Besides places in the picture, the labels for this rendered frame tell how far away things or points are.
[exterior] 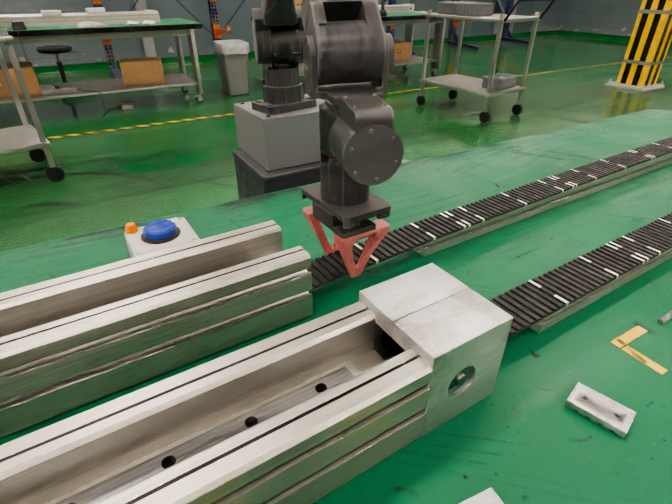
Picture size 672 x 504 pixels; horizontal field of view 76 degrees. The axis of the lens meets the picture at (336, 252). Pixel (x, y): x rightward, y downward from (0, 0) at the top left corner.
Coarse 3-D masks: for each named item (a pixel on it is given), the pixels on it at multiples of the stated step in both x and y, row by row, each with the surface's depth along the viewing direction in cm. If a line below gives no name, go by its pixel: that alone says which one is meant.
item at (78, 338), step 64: (192, 256) 47; (256, 256) 52; (0, 320) 40; (64, 320) 38; (128, 320) 39; (192, 320) 42; (256, 320) 47; (0, 384) 35; (64, 384) 38; (128, 384) 42
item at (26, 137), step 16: (0, 32) 241; (0, 48) 279; (0, 64) 284; (16, 64) 249; (16, 96) 294; (32, 112) 263; (16, 128) 299; (32, 128) 299; (0, 144) 269; (16, 144) 269; (32, 144) 269; (48, 144) 274; (48, 160) 278; (48, 176) 282
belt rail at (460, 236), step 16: (656, 160) 90; (608, 176) 81; (624, 176) 85; (576, 192) 79; (592, 192) 81; (528, 208) 71; (544, 208) 74; (480, 224) 66; (496, 224) 69; (448, 240) 64; (464, 240) 66
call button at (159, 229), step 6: (150, 222) 56; (156, 222) 56; (162, 222) 56; (168, 222) 56; (144, 228) 54; (150, 228) 54; (156, 228) 54; (162, 228) 54; (168, 228) 54; (174, 228) 55; (144, 234) 54; (150, 234) 53; (156, 234) 53; (162, 234) 54; (168, 234) 54
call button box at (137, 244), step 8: (176, 224) 58; (184, 224) 58; (136, 232) 56; (176, 232) 55; (184, 232) 56; (192, 232) 56; (128, 240) 55; (136, 240) 54; (144, 240) 54; (152, 240) 54; (160, 240) 54; (168, 240) 54; (176, 240) 54; (184, 240) 54; (192, 240) 54; (128, 248) 56; (136, 248) 53; (144, 248) 53; (152, 248) 53; (160, 248) 53; (136, 256) 51
